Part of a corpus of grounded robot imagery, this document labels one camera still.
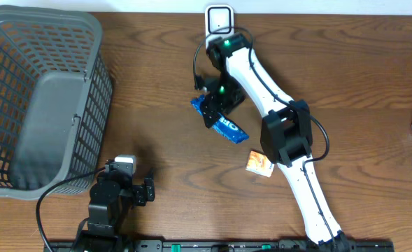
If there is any white barcode scanner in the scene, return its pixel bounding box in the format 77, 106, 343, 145
204, 4, 234, 48

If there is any blue Oreo cookie pack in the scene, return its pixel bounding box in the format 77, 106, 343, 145
190, 94, 249, 144

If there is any orange white snack packet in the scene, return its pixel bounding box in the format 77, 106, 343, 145
246, 150, 274, 177

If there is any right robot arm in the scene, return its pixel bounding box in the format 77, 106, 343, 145
194, 31, 350, 251

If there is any grey plastic mesh basket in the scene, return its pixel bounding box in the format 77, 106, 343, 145
0, 5, 113, 200

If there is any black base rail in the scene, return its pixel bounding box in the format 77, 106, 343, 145
43, 239, 396, 252

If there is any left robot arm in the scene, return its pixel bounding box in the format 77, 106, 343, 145
70, 160, 155, 252

